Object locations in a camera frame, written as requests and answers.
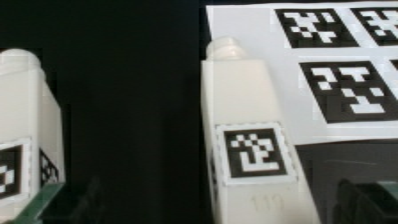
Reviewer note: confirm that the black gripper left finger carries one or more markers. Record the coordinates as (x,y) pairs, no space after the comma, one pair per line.
(64,205)

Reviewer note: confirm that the white desk leg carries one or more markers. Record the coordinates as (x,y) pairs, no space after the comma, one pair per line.
(30,132)

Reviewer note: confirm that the white desk leg angled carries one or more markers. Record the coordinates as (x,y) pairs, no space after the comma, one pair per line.
(258,185)

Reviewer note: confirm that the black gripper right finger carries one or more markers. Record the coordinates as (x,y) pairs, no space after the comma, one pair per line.
(366,203)

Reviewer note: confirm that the fiducial marker sheet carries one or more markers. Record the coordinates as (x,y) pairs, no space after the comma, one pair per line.
(327,43)

